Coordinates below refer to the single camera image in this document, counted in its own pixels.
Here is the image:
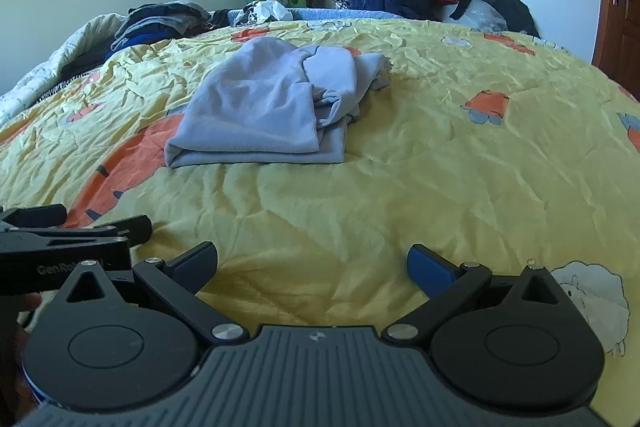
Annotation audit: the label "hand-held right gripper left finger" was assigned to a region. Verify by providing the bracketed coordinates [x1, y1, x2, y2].
[64, 241, 251, 347]

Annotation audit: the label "black backpack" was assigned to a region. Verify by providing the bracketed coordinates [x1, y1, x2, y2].
[492, 0, 541, 38]

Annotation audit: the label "clear plastic bag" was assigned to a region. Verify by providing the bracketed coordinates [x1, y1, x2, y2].
[450, 0, 508, 32]

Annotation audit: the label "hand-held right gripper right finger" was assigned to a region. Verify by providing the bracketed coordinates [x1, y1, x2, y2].
[381, 244, 569, 343]

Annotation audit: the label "white quilted blanket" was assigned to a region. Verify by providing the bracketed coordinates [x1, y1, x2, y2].
[0, 13, 126, 118]

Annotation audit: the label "light purple long-sleeve shirt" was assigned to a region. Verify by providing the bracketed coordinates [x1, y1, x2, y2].
[164, 38, 392, 168]

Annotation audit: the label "yellow printed quilt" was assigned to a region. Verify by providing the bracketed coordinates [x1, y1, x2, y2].
[0, 19, 640, 423]

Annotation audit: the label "stack of folded dark clothes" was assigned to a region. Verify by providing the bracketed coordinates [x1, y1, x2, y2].
[107, 1, 213, 58]

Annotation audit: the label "navy padded jacket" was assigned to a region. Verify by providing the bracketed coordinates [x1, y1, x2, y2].
[344, 0, 441, 22]

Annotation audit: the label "blue mattress pad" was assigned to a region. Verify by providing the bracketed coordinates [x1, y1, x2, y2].
[207, 7, 401, 28]

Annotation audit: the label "person's left hand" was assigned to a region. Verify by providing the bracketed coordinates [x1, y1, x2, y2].
[0, 293, 43, 408]

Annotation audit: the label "black white striped cloth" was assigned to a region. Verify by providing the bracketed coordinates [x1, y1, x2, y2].
[35, 72, 86, 102]

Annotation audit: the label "crumpled white plastic bag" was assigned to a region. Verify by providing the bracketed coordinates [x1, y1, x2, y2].
[235, 1, 293, 26]

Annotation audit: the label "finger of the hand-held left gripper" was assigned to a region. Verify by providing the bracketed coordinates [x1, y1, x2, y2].
[0, 204, 69, 229]
[0, 215, 153, 253]

